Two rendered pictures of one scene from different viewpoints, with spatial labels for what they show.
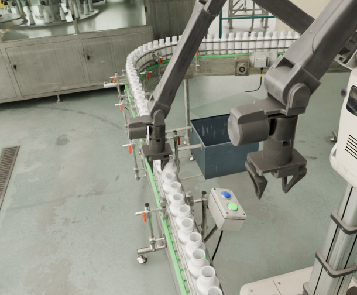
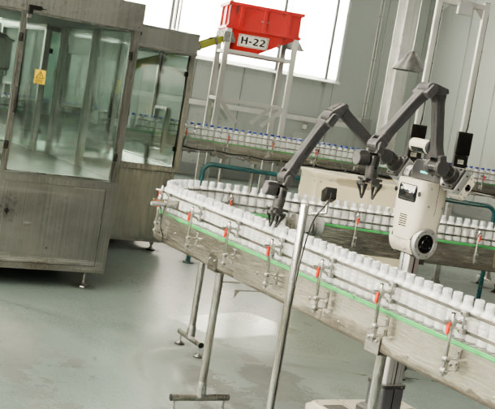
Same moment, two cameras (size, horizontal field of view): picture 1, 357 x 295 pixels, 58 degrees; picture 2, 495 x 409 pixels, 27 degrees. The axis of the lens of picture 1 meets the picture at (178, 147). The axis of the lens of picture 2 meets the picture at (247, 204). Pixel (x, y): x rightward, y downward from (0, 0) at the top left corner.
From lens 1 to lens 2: 4.18 m
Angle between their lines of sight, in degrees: 32
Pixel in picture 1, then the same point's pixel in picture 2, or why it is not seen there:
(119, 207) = (115, 379)
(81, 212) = (64, 376)
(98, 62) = (19, 221)
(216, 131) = not seen: hidden behind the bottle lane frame
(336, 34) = (393, 128)
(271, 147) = (369, 170)
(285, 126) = (375, 159)
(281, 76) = (375, 139)
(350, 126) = (401, 207)
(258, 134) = (366, 159)
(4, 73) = not seen: outside the picture
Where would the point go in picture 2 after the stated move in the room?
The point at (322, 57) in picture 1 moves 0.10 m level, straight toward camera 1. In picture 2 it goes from (389, 135) to (388, 135)
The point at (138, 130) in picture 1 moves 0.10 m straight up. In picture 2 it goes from (273, 187) to (277, 167)
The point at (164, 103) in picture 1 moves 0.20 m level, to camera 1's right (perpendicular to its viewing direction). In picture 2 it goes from (293, 172) to (330, 178)
